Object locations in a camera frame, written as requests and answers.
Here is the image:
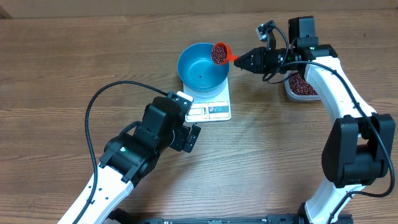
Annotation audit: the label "red scoop with blue handle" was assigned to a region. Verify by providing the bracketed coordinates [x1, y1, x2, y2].
[211, 42, 238, 65]

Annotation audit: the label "red adzuki beans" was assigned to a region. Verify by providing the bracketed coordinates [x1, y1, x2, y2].
[289, 73, 317, 95]

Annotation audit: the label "teal blue bowl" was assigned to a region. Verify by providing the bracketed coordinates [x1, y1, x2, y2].
[177, 42, 230, 92]

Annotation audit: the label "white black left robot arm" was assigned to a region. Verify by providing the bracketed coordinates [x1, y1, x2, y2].
[60, 91, 200, 223]

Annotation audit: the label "white digital kitchen scale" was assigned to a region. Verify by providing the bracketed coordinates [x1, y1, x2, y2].
[183, 79, 231, 123]

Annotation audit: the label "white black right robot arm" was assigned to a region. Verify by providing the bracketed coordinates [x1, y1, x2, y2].
[234, 16, 396, 223]

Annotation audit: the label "clear plastic food container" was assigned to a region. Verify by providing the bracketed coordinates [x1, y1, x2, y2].
[284, 71, 320, 101]

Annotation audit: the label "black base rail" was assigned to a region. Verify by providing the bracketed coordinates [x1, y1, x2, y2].
[105, 208, 355, 224]

